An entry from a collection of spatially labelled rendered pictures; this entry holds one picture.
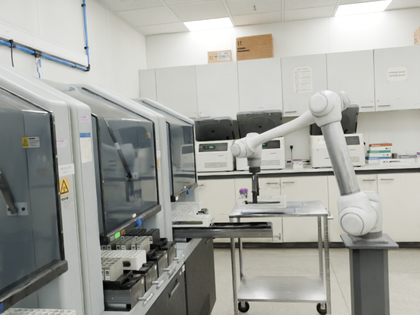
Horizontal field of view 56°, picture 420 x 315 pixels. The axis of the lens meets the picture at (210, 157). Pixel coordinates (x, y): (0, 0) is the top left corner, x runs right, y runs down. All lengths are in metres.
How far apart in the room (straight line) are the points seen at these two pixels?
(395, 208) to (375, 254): 2.39
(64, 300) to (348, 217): 1.35
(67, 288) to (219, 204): 3.48
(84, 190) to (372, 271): 1.61
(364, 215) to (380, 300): 0.55
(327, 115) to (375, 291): 0.98
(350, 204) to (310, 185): 2.45
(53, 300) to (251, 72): 3.96
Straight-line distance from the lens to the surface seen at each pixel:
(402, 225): 4.74
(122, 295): 1.46
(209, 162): 4.55
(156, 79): 5.04
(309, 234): 4.61
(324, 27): 5.27
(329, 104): 2.06
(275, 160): 4.48
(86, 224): 1.33
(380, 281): 2.38
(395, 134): 5.27
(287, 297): 2.68
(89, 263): 1.36
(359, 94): 4.85
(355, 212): 2.05
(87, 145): 1.34
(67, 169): 1.22
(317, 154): 4.49
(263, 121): 4.77
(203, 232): 2.21
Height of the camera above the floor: 1.31
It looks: 3 degrees down
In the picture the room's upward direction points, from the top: 3 degrees counter-clockwise
